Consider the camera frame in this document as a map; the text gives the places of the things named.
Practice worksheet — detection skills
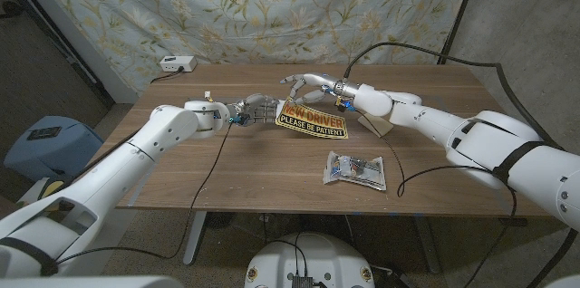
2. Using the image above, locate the yellow disc black rimmed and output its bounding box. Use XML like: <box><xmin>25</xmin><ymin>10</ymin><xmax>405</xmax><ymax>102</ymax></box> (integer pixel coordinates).
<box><xmin>38</xmin><ymin>178</ymin><xmax>64</xmax><ymax>198</ymax></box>

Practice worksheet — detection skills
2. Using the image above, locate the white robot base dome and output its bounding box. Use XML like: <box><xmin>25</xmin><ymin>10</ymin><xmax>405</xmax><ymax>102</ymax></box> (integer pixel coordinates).
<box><xmin>244</xmin><ymin>232</ymin><xmax>376</xmax><ymax>288</ymax></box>

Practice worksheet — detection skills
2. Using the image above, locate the beige sponge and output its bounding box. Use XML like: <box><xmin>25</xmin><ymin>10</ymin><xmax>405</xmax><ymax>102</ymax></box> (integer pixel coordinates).
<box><xmin>360</xmin><ymin>113</ymin><xmax>394</xmax><ymax>139</ymax></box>

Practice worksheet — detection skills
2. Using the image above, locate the clear plastic parts package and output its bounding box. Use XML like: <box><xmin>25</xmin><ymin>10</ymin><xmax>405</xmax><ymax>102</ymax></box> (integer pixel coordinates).
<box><xmin>322</xmin><ymin>150</ymin><xmax>388</xmax><ymax>192</ymax></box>

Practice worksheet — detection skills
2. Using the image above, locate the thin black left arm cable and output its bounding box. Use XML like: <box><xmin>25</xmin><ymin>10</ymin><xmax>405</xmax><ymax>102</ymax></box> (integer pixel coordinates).
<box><xmin>53</xmin><ymin>122</ymin><xmax>235</xmax><ymax>265</ymax></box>

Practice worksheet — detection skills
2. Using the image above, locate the black power box cable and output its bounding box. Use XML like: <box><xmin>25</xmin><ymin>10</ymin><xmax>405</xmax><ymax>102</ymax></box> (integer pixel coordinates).
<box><xmin>150</xmin><ymin>66</ymin><xmax>185</xmax><ymax>84</ymax></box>

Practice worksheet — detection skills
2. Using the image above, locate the floral butterfly backdrop cloth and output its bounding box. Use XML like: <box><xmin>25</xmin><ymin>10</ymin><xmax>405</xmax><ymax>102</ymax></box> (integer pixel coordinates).
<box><xmin>26</xmin><ymin>0</ymin><xmax>479</xmax><ymax>97</ymax></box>

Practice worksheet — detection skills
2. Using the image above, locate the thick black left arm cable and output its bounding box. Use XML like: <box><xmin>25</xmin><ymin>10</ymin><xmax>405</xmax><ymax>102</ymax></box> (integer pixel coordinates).
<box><xmin>58</xmin><ymin>129</ymin><xmax>141</xmax><ymax>189</ymax></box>

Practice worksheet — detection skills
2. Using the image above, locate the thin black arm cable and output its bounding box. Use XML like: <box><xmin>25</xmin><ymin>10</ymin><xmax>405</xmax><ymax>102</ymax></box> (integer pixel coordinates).
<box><xmin>53</xmin><ymin>122</ymin><xmax>235</xmax><ymax>265</ymax></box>
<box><xmin>355</xmin><ymin>109</ymin><xmax>517</xmax><ymax>288</ymax></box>

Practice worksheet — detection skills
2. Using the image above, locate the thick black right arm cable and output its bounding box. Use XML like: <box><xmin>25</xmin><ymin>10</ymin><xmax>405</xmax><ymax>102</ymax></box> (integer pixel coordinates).
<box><xmin>343</xmin><ymin>42</ymin><xmax>579</xmax><ymax>288</ymax></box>

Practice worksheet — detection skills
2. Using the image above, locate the black base dome cable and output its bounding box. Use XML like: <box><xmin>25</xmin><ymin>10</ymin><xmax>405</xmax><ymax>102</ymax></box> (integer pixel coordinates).
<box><xmin>265</xmin><ymin>232</ymin><xmax>310</xmax><ymax>278</ymax></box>

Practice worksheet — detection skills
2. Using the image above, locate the black backdrop pole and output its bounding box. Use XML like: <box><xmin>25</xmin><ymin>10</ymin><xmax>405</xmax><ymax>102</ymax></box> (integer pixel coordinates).
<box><xmin>437</xmin><ymin>0</ymin><xmax>482</xmax><ymax>65</ymax></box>

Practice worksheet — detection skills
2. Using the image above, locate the white power box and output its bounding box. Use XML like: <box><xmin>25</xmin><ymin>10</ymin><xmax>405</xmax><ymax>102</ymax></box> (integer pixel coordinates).
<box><xmin>159</xmin><ymin>55</ymin><xmax>198</xmax><ymax>73</ymax></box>

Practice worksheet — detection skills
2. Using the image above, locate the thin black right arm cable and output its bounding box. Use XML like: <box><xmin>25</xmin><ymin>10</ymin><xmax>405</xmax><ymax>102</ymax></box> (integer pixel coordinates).
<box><xmin>355</xmin><ymin>109</ymin><xmax>517</xmax><ymax>288</ymax></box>

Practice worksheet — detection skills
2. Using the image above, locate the blue plastic bin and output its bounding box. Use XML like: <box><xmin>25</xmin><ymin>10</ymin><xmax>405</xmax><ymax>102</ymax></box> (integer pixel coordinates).
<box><xmin>3</xmin><ymin>115</ymin><xmax>104</xmax><ymax>183</ymax></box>

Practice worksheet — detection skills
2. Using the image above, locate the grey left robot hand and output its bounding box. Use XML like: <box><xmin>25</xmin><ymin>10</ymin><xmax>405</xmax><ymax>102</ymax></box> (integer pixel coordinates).
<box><xmin>225</xmin><ymin>92</ymin><xmax>282</xmax><ymax>127</ymax></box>

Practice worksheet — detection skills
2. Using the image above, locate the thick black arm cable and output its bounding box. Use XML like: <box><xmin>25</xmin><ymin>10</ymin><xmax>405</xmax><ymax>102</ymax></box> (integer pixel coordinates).
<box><xmin>343</xmin><ymin>42</ymin><xmax>579</xmax><ymax>288</ymax></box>
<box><xmin>58</xmin><ymin>129</ymin><xmax>141</xmax><ymax>189</ymax></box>

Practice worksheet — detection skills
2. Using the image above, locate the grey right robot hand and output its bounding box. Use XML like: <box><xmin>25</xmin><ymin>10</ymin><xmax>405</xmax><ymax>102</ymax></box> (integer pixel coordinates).
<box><xmin>279</xmin><ymin>72</ymin><xmax>362</xmax><ymax>106</ymax></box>

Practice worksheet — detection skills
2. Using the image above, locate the black door frame strip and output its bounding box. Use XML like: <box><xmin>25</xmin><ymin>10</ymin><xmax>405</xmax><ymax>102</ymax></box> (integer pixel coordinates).
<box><xmin>0</xmin><ymin>0</ymin><xmax>115</xmax><ymax>109</ymax></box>

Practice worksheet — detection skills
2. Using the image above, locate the black device on bin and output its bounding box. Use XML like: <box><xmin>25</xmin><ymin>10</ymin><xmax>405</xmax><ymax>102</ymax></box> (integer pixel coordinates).
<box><xmin>26</xmin><ymin>126</ymin><xmax>63</xmax><ymax>141</ymax></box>

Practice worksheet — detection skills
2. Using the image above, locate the metal table leg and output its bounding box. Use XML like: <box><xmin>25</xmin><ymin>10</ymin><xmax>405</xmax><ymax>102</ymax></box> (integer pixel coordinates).
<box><xmin>182</xmin><ymin>210</ymin><xmax>209</xmax><ymax>265</ymax></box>
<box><xmin>414</xmin><ymin>216</ymin><xmax>443</xmax><ymax>274</ymax></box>

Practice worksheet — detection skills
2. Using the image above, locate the yellow new driver bumper sticker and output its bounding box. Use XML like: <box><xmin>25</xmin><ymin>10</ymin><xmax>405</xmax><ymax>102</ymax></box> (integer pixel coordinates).
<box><xmin>275</xmin><ymin>97</ymin><xmax>349</xmax><ymax>139</ymax></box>

